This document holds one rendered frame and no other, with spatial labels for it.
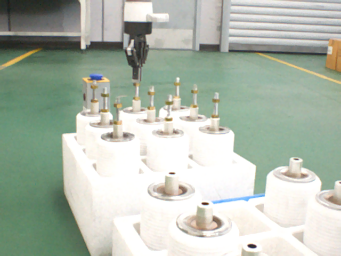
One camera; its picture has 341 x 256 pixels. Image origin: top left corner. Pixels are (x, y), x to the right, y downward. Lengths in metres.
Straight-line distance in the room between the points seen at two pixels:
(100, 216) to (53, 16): 5.20
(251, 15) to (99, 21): 1.99
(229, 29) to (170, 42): 0.81
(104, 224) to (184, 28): 5.18
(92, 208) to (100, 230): 0.06
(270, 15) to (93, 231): 5.45
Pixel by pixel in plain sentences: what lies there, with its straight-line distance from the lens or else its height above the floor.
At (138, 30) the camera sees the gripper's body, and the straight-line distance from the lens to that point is 1.18.
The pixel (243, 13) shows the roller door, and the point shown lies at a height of 0.51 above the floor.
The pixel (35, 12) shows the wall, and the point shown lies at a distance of 6.09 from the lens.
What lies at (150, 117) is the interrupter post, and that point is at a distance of 1.12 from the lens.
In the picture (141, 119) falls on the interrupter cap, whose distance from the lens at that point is 1.14.
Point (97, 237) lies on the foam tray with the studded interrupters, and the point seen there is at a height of 0.06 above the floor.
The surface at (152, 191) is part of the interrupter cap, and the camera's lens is 0.71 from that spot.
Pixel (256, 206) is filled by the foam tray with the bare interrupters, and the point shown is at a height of 0.17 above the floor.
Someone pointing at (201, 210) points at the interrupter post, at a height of 0.27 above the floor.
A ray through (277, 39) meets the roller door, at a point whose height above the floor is 0.19.
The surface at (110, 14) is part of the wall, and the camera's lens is 5.99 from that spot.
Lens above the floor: 0.53
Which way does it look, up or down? 15 degrees down
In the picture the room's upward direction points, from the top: 2 degrees clockwise
